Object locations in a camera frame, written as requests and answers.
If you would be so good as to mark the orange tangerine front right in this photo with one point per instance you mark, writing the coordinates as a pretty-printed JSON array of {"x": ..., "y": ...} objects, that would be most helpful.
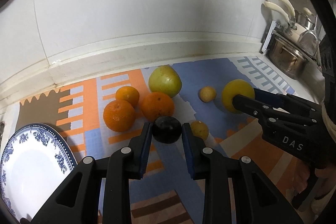
[{"x": 156, "y": 105}]

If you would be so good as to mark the dark purple plum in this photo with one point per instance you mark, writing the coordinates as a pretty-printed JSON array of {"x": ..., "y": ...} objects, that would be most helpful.
[{"x": 166, "y": 130}]

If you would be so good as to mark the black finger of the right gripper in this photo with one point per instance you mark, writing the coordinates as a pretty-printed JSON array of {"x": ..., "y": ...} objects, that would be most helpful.
[
  {"x": 287, "y": 101},
  {"x": 262, "y": 108}
]

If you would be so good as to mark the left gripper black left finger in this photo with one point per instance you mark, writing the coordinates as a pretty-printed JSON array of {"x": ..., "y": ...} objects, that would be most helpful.
[{"x": 127, "y": 163}]

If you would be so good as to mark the colourful patterned table mat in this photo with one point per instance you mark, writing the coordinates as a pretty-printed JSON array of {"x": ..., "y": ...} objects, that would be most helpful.
[{"x": 167, "y": 194}]

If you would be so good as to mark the small orange tangerine back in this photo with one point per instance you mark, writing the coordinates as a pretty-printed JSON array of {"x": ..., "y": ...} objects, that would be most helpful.
[{"x": 129, "y": 94}]

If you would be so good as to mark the green apple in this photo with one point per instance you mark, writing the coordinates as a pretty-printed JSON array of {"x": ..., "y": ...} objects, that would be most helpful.
[{"x": 165, "y": 79}]

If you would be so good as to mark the small yellow-brown fruit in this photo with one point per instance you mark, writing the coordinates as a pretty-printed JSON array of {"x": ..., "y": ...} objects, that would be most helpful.
[{"x": 207, "y": 94}]

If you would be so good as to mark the small yellow-green citrus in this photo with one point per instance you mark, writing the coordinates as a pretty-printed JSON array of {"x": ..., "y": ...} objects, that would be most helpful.
[{"x": 199, "y": 129}]

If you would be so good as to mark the orange tangerine left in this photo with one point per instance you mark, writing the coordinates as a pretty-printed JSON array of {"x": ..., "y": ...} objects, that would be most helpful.
[{"x": 119, "y": 116}]

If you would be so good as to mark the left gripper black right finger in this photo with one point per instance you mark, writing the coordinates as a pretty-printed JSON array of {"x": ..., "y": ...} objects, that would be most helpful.
[{"x": 205, "y": 163}]

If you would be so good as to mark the stainless steel pot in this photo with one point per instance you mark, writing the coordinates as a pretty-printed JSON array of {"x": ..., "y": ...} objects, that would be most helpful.
[{"x": 285, "y": 57}]

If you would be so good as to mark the large yellow grapefruit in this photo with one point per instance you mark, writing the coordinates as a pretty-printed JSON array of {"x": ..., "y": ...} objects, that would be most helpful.
[{"x": 234, "y": 88}]

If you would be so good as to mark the blue white porcelain plate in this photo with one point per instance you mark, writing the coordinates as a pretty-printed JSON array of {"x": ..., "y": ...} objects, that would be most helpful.
[{"x": 34, "y": 162}]

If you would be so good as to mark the right human hand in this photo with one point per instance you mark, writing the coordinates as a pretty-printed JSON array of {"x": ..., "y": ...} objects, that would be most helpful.
[{"x": 313, "y": 187}]

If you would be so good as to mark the steel pot with lid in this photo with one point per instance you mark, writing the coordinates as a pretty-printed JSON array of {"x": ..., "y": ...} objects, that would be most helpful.
[{"x": 307, "y": 40}]

